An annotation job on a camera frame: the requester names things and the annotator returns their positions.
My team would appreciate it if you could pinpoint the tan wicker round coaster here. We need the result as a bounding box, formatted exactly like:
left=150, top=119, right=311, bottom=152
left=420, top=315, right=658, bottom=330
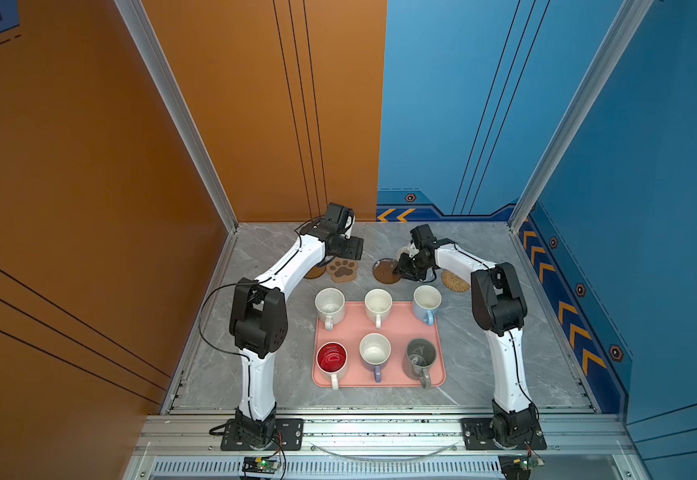
left=441, top=270, right=470, bottom=293

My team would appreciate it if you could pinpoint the light blue mug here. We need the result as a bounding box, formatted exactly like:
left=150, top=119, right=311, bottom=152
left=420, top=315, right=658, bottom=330
left=413, top=285, right=442, bottom=326

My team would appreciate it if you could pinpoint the dark brown rimmed coaster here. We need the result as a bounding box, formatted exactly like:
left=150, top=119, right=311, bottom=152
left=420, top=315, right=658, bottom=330
left=372, top=258, right=401, bottom=285

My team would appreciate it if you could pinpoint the paw shaped cork coaster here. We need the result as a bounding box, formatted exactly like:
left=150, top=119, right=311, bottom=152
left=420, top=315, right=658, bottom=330
left=326, top=258, right=359, bottom=283

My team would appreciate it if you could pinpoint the plain brown round coaster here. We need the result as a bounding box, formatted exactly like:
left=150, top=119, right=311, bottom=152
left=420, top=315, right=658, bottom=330
left=304, top=266, right=326, bottom=279

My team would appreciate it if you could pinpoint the white woven round coaster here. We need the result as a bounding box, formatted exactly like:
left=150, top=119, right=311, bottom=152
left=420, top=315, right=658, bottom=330
left=396, top=244, right=414, bottom=257

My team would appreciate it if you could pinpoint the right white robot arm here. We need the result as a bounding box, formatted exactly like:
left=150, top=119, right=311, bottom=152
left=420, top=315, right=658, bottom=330
left=394, top=224, right=547, bottom=450

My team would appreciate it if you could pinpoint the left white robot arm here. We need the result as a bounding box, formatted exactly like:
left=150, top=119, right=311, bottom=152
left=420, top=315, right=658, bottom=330
left=230, top=203, right=363, bottom=448

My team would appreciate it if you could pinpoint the white mug back middle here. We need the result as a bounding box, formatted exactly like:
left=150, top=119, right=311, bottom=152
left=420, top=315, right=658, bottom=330
left=364, top=288, right=393, bottom=329

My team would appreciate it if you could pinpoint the pink rectangular tray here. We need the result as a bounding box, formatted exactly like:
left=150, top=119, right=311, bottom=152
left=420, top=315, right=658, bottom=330
left=312, top=301, right=446, bottom=389

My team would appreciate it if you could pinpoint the white mug back left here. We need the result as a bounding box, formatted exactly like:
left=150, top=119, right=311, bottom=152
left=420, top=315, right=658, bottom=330
left=314, top=288, right=346, bottom=331

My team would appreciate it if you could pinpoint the grey green mug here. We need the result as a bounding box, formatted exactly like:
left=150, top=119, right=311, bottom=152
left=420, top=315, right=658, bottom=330
left=402, top=338, right=437, bottom=389

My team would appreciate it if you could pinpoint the purple mug white inside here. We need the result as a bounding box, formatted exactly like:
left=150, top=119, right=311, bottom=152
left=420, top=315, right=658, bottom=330
left=359, top=333, right=392, bottom=383

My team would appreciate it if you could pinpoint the red inside white mug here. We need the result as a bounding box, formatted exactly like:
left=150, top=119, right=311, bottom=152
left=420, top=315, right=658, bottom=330
left=316, top=342, right=348, bottom=390

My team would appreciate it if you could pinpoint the circuit board right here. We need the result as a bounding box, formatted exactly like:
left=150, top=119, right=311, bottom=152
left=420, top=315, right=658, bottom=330
left=498, top=456, right=545, bottom=480

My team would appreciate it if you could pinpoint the green circuit board left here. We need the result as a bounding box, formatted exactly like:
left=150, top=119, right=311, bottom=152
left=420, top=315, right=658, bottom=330
left=240, top=457, right=282, bottom=478

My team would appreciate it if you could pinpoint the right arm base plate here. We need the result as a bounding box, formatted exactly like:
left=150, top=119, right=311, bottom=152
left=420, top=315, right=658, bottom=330
left=460, top=418, right=547, bottom=451

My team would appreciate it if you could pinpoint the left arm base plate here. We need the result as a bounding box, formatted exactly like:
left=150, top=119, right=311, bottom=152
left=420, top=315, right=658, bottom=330
left=220, top=418, right=304, bottom=453

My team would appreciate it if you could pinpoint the aluminium corner post left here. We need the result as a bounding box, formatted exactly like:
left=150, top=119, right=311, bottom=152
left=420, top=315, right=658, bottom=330
left=113, top=0, right=240, bottom=233

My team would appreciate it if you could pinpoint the aluminium corner post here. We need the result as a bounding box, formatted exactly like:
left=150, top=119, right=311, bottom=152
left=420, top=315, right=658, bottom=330
left=113, top=0, right=240, bottom=233
left=507, top=0, right=653, bottom=233

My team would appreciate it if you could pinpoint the aluminium front rail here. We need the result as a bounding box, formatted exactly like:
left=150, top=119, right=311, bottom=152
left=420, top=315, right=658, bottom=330
left=124, top=409, right=650, bottom=479

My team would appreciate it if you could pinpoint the aluminium corner post right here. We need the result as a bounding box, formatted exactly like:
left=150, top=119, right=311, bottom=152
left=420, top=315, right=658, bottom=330
left=507, top=0, right=653, bottom=233

